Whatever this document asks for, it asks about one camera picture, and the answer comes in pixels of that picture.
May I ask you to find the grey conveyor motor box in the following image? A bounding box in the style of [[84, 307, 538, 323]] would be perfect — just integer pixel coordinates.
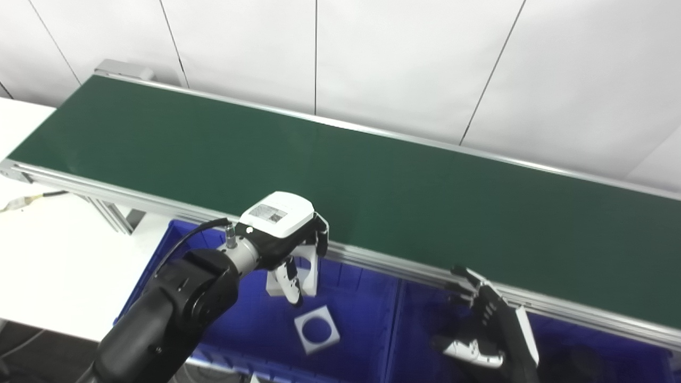
[[95, 59, 155, 81]]

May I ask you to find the blue plastic bin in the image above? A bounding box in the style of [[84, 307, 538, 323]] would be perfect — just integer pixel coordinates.
[[113, 219, 402, 383], [383, 279, 681, 383]]

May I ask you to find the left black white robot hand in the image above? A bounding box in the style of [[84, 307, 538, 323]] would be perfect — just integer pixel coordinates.
[[234, 191, 329, 308]]

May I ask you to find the green conveyor belt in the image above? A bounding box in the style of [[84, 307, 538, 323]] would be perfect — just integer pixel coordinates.
[[8, 74, 681, 330], [0, 59, 681, 352]]

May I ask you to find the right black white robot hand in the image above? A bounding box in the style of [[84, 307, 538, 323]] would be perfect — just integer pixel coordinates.
[[430, 265, 541, 383]]

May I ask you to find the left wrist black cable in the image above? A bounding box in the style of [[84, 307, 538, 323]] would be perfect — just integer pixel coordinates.
[[154, 217, 237, 277]]

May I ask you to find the white square part with hole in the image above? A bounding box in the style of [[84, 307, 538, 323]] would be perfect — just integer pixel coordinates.
[[266, 242, 320, 297], [294, 305, 341, 355]]

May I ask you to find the aluminium conveyor leg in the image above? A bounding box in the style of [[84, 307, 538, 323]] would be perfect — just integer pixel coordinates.
[[80, 197, 147, 235]]

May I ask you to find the cable with yellow tag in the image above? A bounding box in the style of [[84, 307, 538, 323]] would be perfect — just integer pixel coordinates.
[[0, 190, 70, 213]]

